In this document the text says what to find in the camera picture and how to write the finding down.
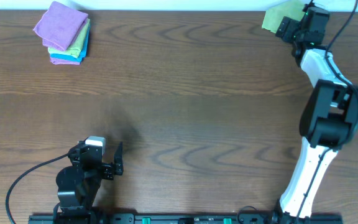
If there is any purple folded cloth on top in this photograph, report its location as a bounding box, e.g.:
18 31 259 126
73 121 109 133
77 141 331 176
33 1 88 50

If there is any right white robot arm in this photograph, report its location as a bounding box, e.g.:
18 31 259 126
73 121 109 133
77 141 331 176
270 8 358 223

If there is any left black cable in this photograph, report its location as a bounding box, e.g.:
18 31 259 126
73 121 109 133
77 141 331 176
5 152 71 224

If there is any purple folded cloth at bottom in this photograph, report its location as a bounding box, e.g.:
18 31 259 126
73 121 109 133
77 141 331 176
50 57 81 65

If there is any blue folded cloth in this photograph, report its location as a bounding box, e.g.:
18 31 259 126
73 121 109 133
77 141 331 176
49 29 91 63

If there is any light green folded cloth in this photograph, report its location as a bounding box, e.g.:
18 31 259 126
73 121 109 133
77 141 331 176
48 19 90 62

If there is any purple folded cloth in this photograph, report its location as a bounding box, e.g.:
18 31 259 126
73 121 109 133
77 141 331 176
50 57 81 65
33 1 88 50

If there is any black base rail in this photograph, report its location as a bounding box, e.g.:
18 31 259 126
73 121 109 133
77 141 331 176
28 212 343 224

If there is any green microfiber cloth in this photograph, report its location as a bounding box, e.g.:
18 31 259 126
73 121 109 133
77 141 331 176
262 0 305 34

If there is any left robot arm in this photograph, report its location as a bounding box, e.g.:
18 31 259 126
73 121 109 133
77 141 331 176
52 141 124 224

